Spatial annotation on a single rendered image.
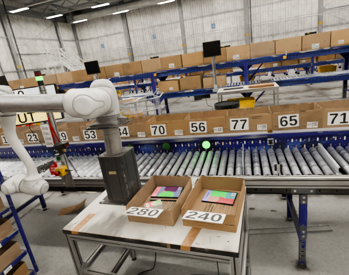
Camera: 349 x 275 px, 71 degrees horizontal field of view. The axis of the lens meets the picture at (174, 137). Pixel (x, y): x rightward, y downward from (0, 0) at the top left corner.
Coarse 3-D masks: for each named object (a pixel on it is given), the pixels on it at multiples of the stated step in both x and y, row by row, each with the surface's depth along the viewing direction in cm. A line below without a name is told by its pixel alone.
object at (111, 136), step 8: (128, 120) 160; (88, 128) 148; (96, 128) 146; (104, 128) 145; (112, 128) 144; (104, 136) 154; (112, 136) 153; (112, 144) 154; (120, 144) 157; (112, 152) 155; (120, 152) 157
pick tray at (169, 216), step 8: (152, 176) 170; (160, 176) 170; (168, 176) 167; (176, 176) 165; (184, 176) 163; (144, 184) 160; (152, 184) 170; (160, 184) 172; (168, 184) 170; (176, 184) 167; (184, 184) 165; (144, 192) 159; (152, 192) 167; (184, 192) 148; (136, 200) 149; (144, 200) 159; (176, 200) 136; (184, 200) 147; (128, 208) 138; (168, 208) 146; (176, 208) 135; (128, 216) 140; (136, 216) 138; (160, 216) 132; (168, 216) 130; (176, 216) 135; (160, 224) 134; (168, 224) 132
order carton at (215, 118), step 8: (192, 112) 258; (200, 112) 255; (208, 112) 253; (216, 112) 251; (224, 112) 249; (184, 120) 232; (192, 120) 230; (200, 120) 228; (208, 120) 226; (216, 120) 224; (224, 120) 222; (208, 128) 229; (224, 128) 225
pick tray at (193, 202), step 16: (208, 176) 158; (192, 192) 145; (240, 192) 135; (192, 208) 143; (208, 208) 140; (224, 208) 138; (240, 208) 132; (192, 224) 128; (208, 224) 124; (224, 224) 120
